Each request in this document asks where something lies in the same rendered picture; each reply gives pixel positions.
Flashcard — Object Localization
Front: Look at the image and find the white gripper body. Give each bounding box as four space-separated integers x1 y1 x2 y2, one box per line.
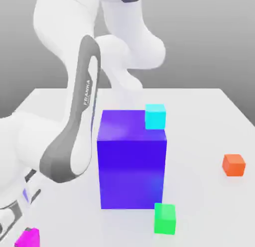
0 200 23 245

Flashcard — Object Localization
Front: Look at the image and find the small magenta cube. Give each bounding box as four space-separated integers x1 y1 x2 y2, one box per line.
13 228 41 247

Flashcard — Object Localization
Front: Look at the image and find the small green cube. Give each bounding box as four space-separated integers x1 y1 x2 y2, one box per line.
153 202 176 236

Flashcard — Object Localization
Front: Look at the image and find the small cyan cube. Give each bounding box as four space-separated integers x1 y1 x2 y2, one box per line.
144 103 167 130

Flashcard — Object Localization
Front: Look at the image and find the small orange cube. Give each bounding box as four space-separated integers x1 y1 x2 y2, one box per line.
222 154 247 177

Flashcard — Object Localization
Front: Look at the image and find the large blue box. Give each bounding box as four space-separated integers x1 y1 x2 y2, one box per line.
97 109 167 210

